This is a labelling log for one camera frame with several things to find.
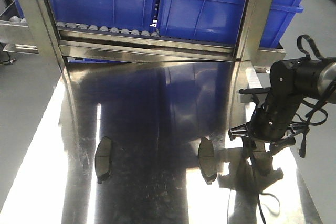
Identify brake pad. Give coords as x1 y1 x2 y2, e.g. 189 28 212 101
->
94 136 112 184
253 149 271 176
197 137 217 185

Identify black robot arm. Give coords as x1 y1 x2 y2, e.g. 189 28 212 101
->
228 58 335 158

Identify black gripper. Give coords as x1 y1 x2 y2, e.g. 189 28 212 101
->
228 89 308 159

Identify stainless steel rack frame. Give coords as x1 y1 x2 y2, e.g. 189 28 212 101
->
1 0 286 71

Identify right blue plastic bin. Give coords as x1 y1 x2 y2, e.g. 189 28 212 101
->
158 0 303 48

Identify grey roller track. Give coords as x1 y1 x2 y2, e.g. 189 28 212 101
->
56 22 160 38

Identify blue plastic bin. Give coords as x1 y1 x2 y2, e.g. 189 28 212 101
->
158 0 303 48
49 0 158 32

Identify left blue plastic bin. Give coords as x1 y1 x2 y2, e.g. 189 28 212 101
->
49 0 158 32

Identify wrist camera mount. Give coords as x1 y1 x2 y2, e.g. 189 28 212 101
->
237 87 270 104

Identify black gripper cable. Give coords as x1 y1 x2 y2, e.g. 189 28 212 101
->
246 34 336 224

